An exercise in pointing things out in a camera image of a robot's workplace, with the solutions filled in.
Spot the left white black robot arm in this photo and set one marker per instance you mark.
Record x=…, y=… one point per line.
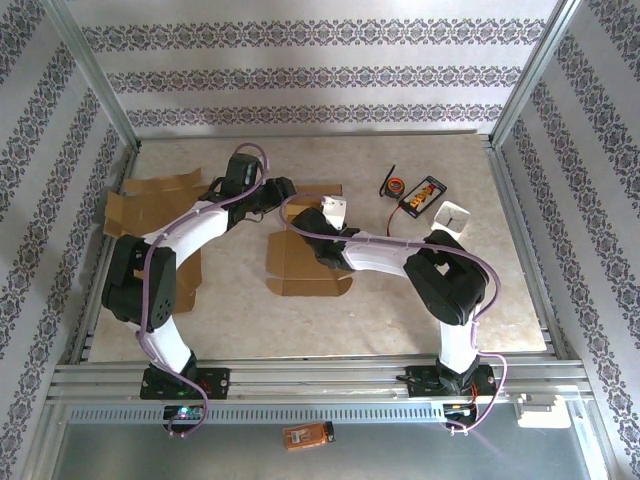
x=170, y=345

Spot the left aluminium frame post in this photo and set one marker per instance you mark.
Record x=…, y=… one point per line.
x=92, y=70

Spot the white square clock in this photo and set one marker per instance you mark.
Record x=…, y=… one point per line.
x=451, y=219

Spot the right small circuit board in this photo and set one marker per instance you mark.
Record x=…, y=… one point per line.
x=460, y=409

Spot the left aluminium side rail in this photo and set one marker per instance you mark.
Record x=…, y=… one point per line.
x=129, y=160

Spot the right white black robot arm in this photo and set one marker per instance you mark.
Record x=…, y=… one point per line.
x=380, y=257

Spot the orange device on rail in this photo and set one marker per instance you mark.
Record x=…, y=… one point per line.
x=307, y=437

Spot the aluminium frame post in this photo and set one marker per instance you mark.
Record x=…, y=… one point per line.
x=92, y=70
x=534, y=70

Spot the aluminium side rail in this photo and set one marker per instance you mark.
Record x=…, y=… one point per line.
x=510, y=200
x=129, y=160

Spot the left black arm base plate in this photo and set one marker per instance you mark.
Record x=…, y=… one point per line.
x=220, y=382

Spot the grey metal sheet panel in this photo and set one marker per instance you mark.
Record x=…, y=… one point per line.
x=400, y=455

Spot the brown cardboard box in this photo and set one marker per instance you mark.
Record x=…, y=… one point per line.
x=295, y=272
x=150, y=200

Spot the left small circuit board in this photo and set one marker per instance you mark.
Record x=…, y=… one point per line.
x=184, y=413

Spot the aluminium rail along wall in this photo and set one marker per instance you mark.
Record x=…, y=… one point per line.
x=250, y=136

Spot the orange black tape measure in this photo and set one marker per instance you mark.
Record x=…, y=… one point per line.
x=395, y=188

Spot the aluminium mounting rail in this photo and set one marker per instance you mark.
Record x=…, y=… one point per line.
x=325, y=380

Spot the small circuit board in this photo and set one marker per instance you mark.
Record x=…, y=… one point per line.
x=184, y=413
x=460, y=409

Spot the right aluminium side rail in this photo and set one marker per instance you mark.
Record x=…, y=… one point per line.
x=510, y=200

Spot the right aluminium frame post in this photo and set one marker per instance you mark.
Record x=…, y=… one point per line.
x=534, y=70

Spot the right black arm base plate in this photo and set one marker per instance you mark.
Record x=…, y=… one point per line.
x=420, y=385

